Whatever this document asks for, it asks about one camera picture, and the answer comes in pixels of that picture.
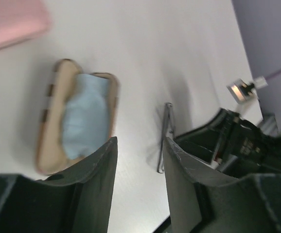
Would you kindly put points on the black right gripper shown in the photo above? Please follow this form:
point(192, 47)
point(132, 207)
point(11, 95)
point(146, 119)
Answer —
point(211, 141)

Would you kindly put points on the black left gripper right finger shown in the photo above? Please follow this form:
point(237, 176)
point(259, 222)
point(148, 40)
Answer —
point(203, 200)

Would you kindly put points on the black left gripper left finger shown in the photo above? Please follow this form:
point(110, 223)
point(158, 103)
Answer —
point(75, 200)

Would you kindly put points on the thin wire frame glasses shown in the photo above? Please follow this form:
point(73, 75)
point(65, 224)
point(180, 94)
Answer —
point(168, 130)

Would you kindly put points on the plaid glasses case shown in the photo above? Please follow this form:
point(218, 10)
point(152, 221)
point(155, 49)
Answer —
point(50, 155)

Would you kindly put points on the pink glasses case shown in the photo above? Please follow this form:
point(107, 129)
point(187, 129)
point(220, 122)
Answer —
point(22, 20)

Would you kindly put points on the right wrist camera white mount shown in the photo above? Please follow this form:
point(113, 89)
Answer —
point(244, 92)

